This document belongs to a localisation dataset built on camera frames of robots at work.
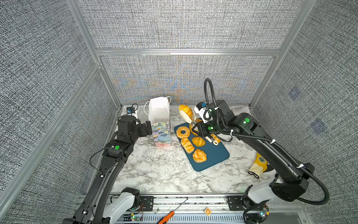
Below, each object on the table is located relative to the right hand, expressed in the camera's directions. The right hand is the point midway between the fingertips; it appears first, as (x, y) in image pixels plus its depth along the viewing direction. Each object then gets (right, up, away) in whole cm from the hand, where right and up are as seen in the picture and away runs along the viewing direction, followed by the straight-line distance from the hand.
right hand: (195, 126), depth 68 cm
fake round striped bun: (+5, -11, +24) cm, 27 cm away
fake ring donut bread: (-7, -8, +30) cm, 32 cm away
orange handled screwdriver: (-15, -46, 0) cm, 48 cm away
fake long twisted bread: (-2, -13, +23) cm, 27 cm away
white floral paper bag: (-22, +10, +26) cm, 35 cm away
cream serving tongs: (-2, +3, -2) cm, 4 cm away
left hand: (-27, +2, +5) cm, 28 cm away
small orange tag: (+7, -43, +2) cm, 44 cm away
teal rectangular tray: (+7, -18, +20) cm, 27 cm away
